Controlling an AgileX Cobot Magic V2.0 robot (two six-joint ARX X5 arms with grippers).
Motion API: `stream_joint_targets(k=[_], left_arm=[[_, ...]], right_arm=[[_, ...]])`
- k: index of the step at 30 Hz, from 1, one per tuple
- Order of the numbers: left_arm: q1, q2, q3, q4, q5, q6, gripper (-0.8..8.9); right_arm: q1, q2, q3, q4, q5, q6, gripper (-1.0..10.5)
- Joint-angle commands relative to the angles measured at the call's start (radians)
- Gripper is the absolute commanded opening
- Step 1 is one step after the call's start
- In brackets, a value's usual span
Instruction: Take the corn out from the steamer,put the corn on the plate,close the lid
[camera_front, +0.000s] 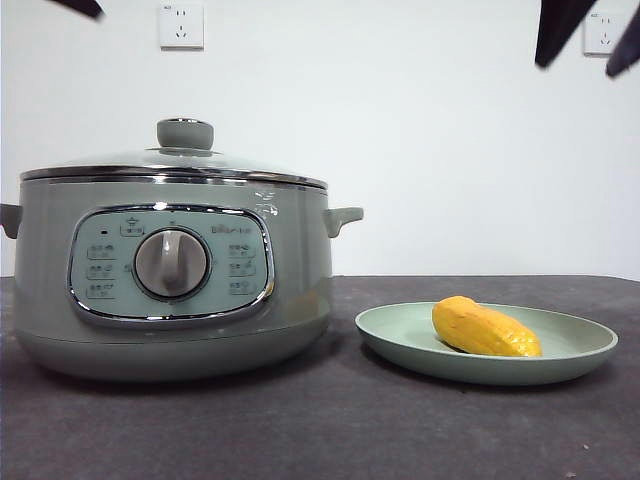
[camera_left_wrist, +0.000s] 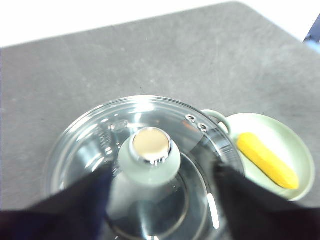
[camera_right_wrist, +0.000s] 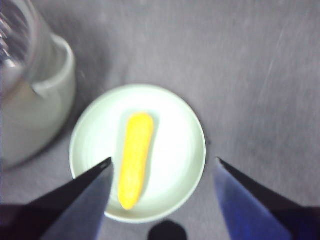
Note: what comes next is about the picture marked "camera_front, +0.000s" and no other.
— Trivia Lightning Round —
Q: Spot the glass lid with green knob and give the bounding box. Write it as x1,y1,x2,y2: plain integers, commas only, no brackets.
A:
19,117,330,191

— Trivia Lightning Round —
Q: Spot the yellow corn cob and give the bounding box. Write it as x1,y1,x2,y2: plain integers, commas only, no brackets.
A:
431,295,544,359

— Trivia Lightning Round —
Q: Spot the pale green round plate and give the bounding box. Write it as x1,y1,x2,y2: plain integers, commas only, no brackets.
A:
354,301,620,386

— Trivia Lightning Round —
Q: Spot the pale green electric steamer pot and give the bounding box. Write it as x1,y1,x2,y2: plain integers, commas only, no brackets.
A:
0,172,365,384

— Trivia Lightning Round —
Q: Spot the white wall socket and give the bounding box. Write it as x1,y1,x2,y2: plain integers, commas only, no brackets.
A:
582,10,627,57
159,3,206,50

